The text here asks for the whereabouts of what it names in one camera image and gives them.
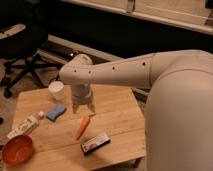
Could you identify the white tube with cap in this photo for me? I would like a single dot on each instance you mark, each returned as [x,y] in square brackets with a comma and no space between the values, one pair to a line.
[27,125]

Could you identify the white ceramic cup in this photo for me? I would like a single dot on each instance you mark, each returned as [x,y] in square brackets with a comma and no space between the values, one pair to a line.
[56,88]

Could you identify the orange ceramic bowl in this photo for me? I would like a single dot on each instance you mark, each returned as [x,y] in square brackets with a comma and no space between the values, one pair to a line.
[17,150]

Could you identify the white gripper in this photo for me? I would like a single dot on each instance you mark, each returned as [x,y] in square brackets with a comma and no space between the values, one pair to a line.
[82,95]

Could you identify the metal rail beam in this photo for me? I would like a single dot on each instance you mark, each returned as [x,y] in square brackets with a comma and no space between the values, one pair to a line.
[70,48]

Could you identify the orange carrot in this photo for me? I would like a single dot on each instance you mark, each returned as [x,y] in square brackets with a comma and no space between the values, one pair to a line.
[83,125]

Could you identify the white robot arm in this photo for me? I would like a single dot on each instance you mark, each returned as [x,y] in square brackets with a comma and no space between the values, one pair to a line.
[179,106]

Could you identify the blue sponge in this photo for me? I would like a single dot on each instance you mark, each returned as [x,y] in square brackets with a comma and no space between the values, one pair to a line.
[53,113]

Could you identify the black and white box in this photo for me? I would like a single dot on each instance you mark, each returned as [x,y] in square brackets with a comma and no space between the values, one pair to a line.
[95,143]

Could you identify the black office chair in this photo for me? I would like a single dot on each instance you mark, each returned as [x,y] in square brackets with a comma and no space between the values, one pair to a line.
[20,52]

